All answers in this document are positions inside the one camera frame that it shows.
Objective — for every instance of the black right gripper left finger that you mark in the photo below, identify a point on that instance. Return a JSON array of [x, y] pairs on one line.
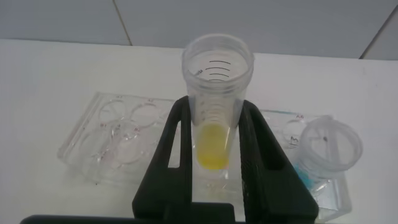
[[168, 174]]

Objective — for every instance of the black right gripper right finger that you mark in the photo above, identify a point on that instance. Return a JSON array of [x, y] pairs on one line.
[[267, 186]]

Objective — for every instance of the test tube with yellow pigment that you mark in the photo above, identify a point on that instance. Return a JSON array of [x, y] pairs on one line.
[[214, 93]]

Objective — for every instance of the clear plastic test tube rack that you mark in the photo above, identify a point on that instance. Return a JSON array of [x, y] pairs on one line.
[[124, 146]]

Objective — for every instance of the test tube with blue pigment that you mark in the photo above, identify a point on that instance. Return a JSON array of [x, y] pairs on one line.
[[329, 152]]

